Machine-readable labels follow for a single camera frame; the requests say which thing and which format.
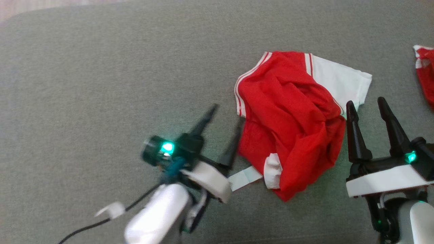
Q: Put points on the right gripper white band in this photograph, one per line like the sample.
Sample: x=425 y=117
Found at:
x=386 y=179

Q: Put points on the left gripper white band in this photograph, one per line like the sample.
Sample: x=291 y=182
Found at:
x=210 y=179

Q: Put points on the red jersey with white sleeves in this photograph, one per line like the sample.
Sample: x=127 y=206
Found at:
x=288 y=118

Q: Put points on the red garment with white trim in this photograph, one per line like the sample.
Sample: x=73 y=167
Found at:
x=427 y=81

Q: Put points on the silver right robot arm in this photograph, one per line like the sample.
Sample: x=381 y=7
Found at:
x=420 y=223

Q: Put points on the grey fabric sofa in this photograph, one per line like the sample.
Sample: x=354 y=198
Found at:
x=84 y=84

